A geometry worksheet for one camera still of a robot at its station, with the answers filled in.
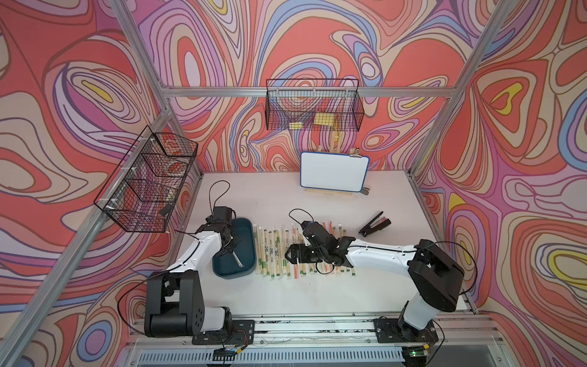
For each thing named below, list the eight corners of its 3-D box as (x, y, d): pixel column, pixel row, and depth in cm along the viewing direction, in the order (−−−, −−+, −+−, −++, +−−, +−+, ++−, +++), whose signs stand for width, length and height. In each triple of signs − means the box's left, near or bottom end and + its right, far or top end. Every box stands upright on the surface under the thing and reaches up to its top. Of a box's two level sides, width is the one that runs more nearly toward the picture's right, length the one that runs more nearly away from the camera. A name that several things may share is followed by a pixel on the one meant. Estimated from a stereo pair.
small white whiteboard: (299, 194, 112) (300, 159, 94) (300, 186, 115) (300, 151, 97) (359, 198, 110) (371, 163, 92) (358, 190, 113) (369, 155, 96)
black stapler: (363, 238, 97) (364, 235, 96) (354, 227, 101) (355, 224, 99) (390, 224, 102) (391, 221, 100) (381, 214, 105) (382, 211, 104)
